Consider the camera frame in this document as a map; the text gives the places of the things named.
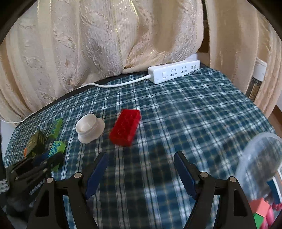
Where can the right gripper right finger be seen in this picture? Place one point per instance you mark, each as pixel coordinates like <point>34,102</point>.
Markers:
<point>233,209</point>

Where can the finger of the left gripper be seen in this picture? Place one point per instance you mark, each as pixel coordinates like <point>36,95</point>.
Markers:
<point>38,159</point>

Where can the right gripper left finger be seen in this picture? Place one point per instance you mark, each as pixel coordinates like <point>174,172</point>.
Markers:
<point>49,210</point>

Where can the dark green soap box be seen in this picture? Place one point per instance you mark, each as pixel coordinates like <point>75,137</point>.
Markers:
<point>35,145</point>

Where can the green dotted toy brick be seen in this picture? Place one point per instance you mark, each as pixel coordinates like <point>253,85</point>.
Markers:
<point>55,128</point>

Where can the blue white medicine box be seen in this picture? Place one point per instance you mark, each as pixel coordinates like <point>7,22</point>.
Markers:
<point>275,186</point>

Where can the white plastic cap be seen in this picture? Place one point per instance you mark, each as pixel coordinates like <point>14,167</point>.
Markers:
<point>89,128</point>

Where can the red toy brick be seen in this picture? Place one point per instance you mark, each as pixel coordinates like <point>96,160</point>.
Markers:
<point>124,129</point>

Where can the pink green toy brick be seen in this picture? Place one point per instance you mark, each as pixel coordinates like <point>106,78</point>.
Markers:
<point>259,210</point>

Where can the clear plastic bowl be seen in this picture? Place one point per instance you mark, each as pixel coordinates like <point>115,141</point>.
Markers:
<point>260,162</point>

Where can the blue plaid bedsheet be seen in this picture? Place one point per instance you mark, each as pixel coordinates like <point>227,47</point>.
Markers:
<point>202,114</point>

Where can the left cream curtain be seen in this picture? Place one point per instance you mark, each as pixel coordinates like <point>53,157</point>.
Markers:
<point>57,46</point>

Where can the cream curtain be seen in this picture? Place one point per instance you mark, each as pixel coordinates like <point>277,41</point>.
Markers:
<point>239,35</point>
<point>57,46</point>

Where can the white power strip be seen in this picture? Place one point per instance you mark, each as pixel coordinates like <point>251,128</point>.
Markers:
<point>167,72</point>

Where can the white tower heater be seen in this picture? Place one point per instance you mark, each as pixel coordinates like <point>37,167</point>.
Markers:
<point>257,79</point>

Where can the right cream curtain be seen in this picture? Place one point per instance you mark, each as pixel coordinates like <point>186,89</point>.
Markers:
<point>239,35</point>

